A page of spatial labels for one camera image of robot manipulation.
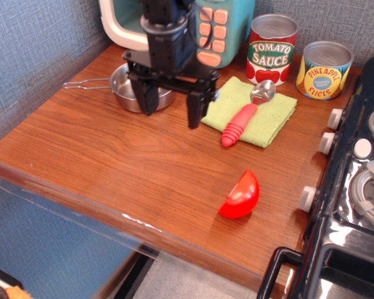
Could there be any grey stove knob middle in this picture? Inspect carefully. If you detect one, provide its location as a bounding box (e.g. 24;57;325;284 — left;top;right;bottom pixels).
319;132;335;155

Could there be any pineapple slices toy can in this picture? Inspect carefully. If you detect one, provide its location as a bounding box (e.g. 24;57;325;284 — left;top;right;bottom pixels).
296;40;354;100

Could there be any small steel pan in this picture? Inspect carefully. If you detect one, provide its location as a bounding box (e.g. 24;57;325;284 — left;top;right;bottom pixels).
62;63;176;113

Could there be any tomato sauce toy can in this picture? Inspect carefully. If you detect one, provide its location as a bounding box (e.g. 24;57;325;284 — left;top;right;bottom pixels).
246;14;299;86

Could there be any grey stove knob top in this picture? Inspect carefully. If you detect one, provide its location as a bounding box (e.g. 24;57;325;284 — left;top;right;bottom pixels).
327;108;343;131

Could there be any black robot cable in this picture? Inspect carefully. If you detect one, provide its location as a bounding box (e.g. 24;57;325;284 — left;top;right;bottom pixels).
183;0;213;50

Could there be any black toy stove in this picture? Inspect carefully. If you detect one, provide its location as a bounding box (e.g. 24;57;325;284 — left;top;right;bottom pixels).
257;57;374;298

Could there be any green cloth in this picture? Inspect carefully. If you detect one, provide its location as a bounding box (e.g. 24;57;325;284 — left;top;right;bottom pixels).
201;76;297;148

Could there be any toy microwave teal and white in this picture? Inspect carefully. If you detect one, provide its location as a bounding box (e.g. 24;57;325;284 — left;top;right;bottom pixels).
98;0;256;69

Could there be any grey stove knob bottom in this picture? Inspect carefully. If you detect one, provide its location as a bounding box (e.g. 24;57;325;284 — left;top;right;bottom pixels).
299;186;317;212

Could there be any grey stove knob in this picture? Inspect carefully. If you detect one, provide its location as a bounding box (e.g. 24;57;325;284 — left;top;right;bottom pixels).
327;108;343;131
299;186;317;212
319;132;335;155

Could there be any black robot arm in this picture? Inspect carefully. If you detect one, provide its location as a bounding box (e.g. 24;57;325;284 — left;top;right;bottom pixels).
123;1;219;129

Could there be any spoon with red handle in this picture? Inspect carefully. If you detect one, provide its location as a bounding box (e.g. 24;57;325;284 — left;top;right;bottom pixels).
221;80;276;147

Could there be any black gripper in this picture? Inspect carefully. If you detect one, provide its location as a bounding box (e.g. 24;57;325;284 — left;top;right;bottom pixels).
123;18;219;129

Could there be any red toy tomato half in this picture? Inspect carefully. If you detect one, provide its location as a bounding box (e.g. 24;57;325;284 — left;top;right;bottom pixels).
218;169;261;219

